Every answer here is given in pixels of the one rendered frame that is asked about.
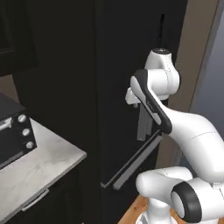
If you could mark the silver toaster oven knob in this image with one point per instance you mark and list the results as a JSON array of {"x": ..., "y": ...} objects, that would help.
[
  {"x": 29, "y": 144},
  {"x": 26, "y": 132},
  {"x": 22, "y": 118}
]

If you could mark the black fridge door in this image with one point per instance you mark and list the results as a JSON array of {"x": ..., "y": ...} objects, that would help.
[{"x": 119, "y": 43}]

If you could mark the black fridge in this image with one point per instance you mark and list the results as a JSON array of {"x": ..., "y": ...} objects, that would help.
[{"x": 58, "y": 87}]

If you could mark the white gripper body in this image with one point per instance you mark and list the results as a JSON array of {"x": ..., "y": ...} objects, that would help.
[{"x": 131, "y": 96}]

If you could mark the black toaster oven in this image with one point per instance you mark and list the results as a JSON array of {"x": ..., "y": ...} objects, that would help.
[{"x": 11, "y": 137}]

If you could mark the black freezer drawer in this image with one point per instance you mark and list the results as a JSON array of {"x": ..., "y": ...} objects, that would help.
[{"x": 116, "y": 204}]

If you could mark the black wall cupboard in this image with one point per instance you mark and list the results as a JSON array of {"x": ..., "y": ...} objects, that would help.
[{"x": 14, "y": 35}]

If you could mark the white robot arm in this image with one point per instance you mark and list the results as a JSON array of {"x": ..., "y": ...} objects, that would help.
[{"x": 192, "y": 137}]

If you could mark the black base cupboard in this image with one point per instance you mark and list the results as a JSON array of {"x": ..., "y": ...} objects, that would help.
[{"x": 58, "y": 201}]

